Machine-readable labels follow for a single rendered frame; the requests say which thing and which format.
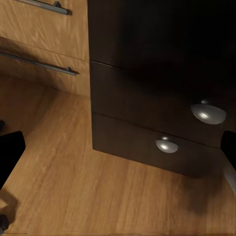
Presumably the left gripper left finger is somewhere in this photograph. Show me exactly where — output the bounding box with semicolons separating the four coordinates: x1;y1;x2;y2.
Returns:
0;131;26;190

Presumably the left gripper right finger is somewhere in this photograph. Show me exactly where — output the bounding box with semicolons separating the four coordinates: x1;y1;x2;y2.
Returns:
220;131;236;170

